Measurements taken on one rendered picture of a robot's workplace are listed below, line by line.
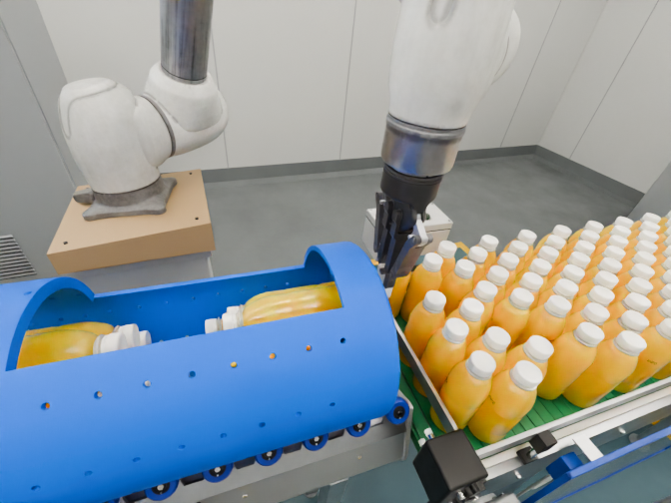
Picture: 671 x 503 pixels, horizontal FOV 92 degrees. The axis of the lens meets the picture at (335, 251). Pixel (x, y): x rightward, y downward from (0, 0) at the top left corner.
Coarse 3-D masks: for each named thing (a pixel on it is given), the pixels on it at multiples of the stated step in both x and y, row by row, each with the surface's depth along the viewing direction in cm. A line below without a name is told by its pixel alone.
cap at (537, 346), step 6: (534, 336) 56; (540, 336) 56; (528, 342) 56; (534, 342) 55; (540, 342) 55; (546, 342) 55; (528, 348) 55; (534, 348) 54; (540, 348) 54; (546, 348) 54; (552, 348) 55; (534, 354) 55; (540, 354) 54; (546, 354) 54
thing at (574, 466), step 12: (660, 432) 60; (576, 444) 60; (588, 444) 60; (636, 444) 58; (564, 456) 60; (576, 456) 60; (588, 456) 58; (600, 456) 58; (612, 456) 56; (552, 468) 62; (564, 468) 60; (576, 468) 54; (588, 468) 54; (624, 468) 101; (540, 480) 67; (564, 480) 53; (600, 480) 97; (540, 492) 58; (576, 492) 94
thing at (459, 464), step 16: (432, 432) 53; (448, 432) 51; (432, 448) 49; (448, 448) 49; (464, 448) 49; (416, 464) 54; (432, 464) 49; (448, 464) 48; (464, 464) 48; (480, 464) 48; (432, 480) 49; (448, 480) 46; (464, 480) 46; (480, 480) 47; (432, 496) 50; (448, 496) 47; (464, 496) 46
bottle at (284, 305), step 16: (320, 288) 49; (256, 304) 45; (272, 304) 45; (288, 304) 45; (304, 304) 46; (320, 304) 46; (336, 304) 47; (240, 320) 44; (256, 320) 44; (272, 320) 44
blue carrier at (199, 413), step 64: (320, 256) 59; (0, 320) 33; (64, 320) 52; (128, 320) 56; (192, 320) 59; (320, 320) 39; (384, 320) 41; (0, 384) 30; (64, 384) 31; (128, 384) 32; (192, 384) 34; (256, 384) 36; (320, 384) 38; (384, 384) 41; (0, 448) 29; (64, 448) 31; (128, 448) 33; (192, 448) 35; (256, 448) 39
